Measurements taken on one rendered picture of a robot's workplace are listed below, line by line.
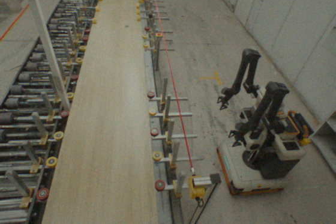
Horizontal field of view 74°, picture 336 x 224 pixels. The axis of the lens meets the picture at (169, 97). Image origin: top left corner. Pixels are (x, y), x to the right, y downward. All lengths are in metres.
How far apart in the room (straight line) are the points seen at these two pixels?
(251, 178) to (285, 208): 0.56
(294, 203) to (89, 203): 2.33
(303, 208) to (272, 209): 0.38
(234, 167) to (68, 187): 1.75
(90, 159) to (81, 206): 0.36
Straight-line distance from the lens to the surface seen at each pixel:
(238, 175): 2.73
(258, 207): 2.99
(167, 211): 2.03
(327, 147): 3.83
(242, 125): 1.84
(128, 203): 1.75
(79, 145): 2.04
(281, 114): 2.10
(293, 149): 2.51
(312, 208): 3.32
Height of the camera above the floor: 2.53
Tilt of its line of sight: 43 degrees down
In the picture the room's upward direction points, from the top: 8 degrees clockwise
